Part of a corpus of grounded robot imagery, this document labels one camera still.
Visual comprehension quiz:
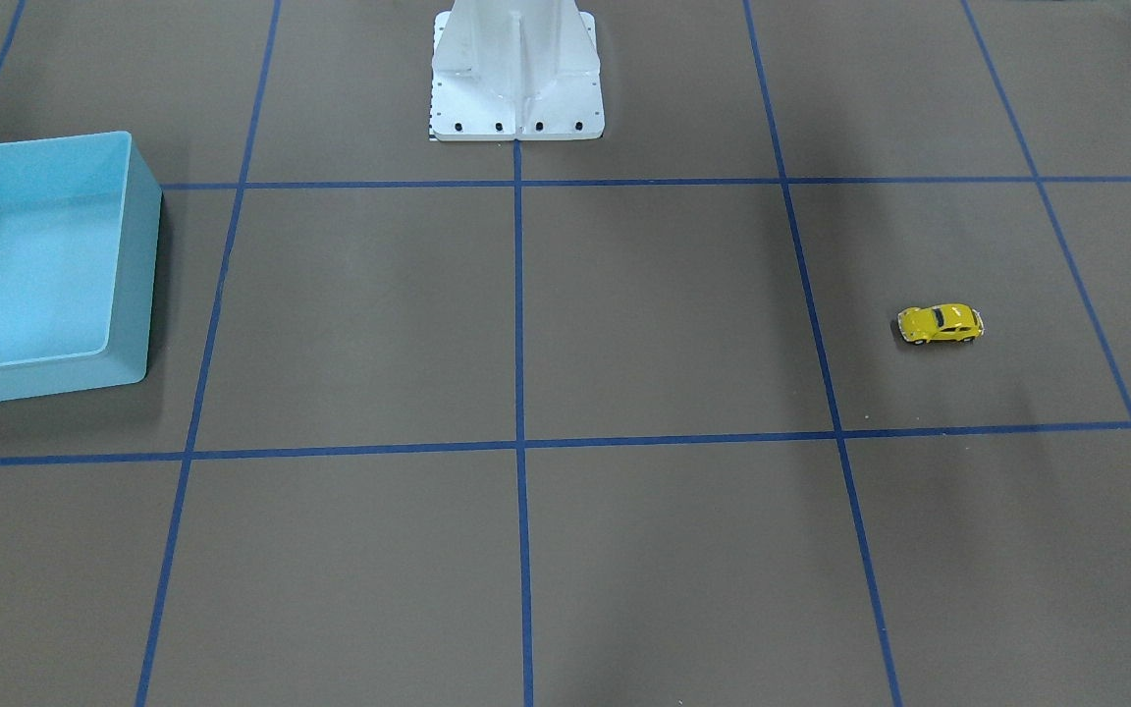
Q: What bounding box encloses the yellow beetle toy car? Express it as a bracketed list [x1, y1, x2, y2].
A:
[893, 301, 986, 346]

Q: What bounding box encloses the light blue plastic bin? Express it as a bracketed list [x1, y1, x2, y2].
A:
[0, 131, 162, 402]

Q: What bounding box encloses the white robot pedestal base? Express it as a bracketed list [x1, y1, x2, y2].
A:
[428, 1, 606, 143]

